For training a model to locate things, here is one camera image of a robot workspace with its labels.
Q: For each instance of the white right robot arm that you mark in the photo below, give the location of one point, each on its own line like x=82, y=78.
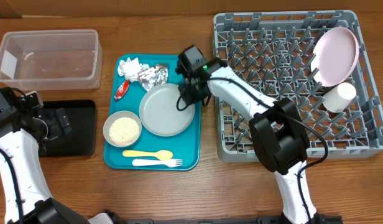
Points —
x=279, y=137

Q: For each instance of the red sauce packet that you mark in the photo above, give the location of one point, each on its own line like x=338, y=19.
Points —
x=123, y=88

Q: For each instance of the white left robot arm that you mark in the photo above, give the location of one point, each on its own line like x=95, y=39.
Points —
x=24, y=130

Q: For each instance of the black plastic tray bin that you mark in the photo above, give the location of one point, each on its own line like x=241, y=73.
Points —
x=81, y=141

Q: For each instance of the grey dishwasher rack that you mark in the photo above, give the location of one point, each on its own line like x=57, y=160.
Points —
x=273, y=52

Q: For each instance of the pink plate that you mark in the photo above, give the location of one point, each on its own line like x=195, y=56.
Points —
x=336, y=56

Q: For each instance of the crumpled silver foil wrapper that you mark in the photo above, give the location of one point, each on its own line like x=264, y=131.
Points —
x=153, y=76

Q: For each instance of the teal serving tray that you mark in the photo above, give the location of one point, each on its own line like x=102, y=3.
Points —
x=184, y=146

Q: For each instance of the clear plastic bin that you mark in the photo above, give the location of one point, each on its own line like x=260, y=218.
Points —
x=51, y=60

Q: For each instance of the white cup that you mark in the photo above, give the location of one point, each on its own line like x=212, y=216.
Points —
x=338, y=98

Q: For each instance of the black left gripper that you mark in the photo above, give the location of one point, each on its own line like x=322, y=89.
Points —
x=56, y=129

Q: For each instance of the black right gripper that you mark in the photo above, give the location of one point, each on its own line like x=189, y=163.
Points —
x=188, y=97

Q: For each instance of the grey plate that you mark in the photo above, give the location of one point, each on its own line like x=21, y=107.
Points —
x=159, y=114

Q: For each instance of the grey bowl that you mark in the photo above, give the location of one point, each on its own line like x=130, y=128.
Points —
x=114, y=117

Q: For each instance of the crumpled white tissue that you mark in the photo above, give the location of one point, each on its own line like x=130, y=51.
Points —
x=130, y=68

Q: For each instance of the white plastic fork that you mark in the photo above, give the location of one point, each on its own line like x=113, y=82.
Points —
x=149, y=162

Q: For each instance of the yellow plastic spoon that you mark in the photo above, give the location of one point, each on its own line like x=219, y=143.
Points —
x=161, y=155

